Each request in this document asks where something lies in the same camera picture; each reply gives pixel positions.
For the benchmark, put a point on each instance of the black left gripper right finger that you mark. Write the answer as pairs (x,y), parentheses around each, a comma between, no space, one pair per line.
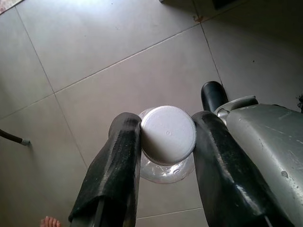
(217,165)

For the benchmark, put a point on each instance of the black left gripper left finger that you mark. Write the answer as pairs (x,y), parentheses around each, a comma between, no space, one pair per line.
(116,165)

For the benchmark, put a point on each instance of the clear plastic jar white lid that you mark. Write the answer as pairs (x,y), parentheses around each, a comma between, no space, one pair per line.
(168,134)

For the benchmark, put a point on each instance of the silver robot leg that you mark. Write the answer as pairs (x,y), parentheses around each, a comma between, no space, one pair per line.
(272,142)

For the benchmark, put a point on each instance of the person's bare foot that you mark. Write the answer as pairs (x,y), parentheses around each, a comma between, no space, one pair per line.
(49,222)

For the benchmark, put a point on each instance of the beige patterned floor mat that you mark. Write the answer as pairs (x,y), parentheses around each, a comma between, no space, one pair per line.
(7,4)

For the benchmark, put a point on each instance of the dark metal table leg frame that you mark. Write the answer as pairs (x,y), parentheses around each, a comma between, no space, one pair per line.
(11,137)

